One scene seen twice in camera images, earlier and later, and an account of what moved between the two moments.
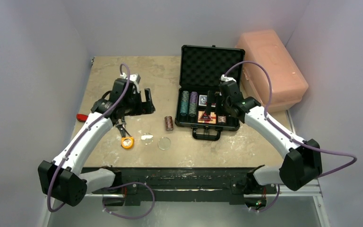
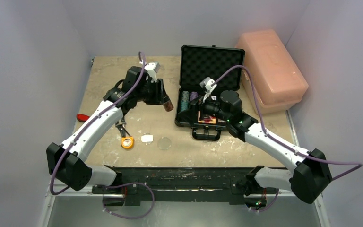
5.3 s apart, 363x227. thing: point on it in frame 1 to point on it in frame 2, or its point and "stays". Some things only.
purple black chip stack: [194, 96] stays
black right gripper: [218, 102] to [202, 108]
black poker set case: [201, 67] stays
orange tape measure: [127, 143] stays
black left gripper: [144, 107] to [160, 97]
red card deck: [203, 117] stays
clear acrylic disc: [164, 143] stays
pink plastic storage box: [265, 47] stays
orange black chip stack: [168, 123] to [168, 106]
